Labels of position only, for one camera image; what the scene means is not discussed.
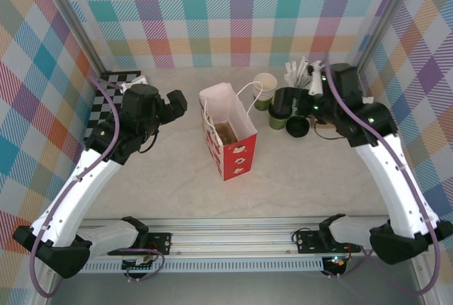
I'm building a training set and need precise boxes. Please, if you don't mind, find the slotted grey cable duct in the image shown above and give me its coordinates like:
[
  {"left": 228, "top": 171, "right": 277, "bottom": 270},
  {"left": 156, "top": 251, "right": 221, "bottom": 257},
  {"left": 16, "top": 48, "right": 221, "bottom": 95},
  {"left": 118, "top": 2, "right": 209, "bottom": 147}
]
[{"left": 52, "top": 260, "right": 355, "bottom": 274}]

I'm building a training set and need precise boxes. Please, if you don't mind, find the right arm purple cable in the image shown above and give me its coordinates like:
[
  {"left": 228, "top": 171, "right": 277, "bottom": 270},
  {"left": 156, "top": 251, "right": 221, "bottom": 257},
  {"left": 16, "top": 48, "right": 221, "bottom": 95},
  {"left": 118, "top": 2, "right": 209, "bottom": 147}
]
[{"left": 323, "top": 57, "right": 442, "bottom": 296}]

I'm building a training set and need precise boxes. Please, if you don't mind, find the white wrapped straw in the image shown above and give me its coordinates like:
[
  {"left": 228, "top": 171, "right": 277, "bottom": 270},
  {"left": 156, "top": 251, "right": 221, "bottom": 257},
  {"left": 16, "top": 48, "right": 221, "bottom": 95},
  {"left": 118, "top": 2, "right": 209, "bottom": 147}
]
[
  {"left": 297, "top": 55, "right": 308, "bottom": 86},
  {"left": 285, "top": 61, "right": 297, "bottom": 86}
]

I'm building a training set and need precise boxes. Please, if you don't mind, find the aluminium frame post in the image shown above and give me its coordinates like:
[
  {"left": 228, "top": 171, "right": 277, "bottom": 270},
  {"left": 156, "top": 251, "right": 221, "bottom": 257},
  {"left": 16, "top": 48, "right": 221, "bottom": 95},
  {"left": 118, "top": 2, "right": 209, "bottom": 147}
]
[
  {"left": 40, "top": 0, "right": 116, "bottom": 74},
  {"left": 353, "top": 0, "right": 425, "bottom": 74}
]

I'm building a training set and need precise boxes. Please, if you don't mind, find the small electronics board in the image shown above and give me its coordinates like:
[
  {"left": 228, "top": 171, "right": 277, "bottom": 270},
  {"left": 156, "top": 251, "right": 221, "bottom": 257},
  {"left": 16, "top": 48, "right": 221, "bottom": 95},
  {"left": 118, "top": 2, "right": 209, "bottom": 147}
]
[
  {"left": 122, "top": 257, "right": 156, "bottom": 271},
  {"left": 325, "top": 255, "right": 348, "bottom": 269}
]

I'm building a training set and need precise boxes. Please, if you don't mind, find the single green paper cup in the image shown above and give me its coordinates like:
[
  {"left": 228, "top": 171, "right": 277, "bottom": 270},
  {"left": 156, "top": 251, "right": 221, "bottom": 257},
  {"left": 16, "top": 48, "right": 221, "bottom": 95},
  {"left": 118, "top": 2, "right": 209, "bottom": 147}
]
[{"left": 269, "top": 113, "right": 292, "bottom": 131}]

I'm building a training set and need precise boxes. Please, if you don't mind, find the white red paper gift bag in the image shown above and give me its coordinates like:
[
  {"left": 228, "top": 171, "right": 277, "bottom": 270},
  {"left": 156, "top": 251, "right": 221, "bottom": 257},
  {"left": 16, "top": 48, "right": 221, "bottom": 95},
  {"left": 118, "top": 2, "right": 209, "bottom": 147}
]
[{"left": 198, "top": 81, "right": 263, "bottom": 182}]

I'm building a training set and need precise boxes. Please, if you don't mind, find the brown cardboard cup carrier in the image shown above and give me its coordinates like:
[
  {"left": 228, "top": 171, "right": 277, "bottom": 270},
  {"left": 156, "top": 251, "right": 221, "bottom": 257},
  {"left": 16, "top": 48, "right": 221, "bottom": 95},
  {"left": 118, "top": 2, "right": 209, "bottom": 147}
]
[{"left": 214, "top": 123, "right": 239, "bottom": 145}]

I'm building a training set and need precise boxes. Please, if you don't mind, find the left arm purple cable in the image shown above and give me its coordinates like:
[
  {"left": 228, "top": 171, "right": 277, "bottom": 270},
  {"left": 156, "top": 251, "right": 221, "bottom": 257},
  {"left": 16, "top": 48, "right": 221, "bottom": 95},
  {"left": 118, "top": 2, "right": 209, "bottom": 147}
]
[{"left": 30, "top": 74, "right": 166, "bottom": 299}]

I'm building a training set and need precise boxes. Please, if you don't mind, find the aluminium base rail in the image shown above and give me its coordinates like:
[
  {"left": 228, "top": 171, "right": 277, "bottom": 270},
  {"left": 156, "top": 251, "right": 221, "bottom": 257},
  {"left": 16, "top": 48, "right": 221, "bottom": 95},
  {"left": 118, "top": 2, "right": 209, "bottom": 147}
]
[{"left": 40, "top": 216, "right": 425, "bottom": 259}]

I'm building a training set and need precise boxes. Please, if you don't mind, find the black grey chessboard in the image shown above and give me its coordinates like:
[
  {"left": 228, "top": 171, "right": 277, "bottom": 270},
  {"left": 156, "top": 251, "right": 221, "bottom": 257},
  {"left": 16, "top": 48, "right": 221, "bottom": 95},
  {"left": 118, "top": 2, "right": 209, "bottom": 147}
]
[{"left": 86, "top": 70, "right": 142, "bottom": 136}]

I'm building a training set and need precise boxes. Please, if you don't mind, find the stack of green paper cups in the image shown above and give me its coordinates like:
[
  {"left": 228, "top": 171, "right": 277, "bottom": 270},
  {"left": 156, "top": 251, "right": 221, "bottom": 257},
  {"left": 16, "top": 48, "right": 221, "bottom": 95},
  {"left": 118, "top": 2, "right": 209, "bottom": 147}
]
[{"left": 253, "top": 73, "right": 279, "bottom": 112}]

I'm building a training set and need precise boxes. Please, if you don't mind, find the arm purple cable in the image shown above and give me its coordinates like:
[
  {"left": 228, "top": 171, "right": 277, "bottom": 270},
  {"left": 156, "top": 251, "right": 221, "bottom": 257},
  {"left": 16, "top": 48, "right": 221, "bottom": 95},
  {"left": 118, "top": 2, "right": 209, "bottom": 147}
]
[
  {"left": 323, "top": 57, "right": 442, "bottom": 296},
  {"left": 30, "top": 74, "right": 166, "bottom": 299}
]

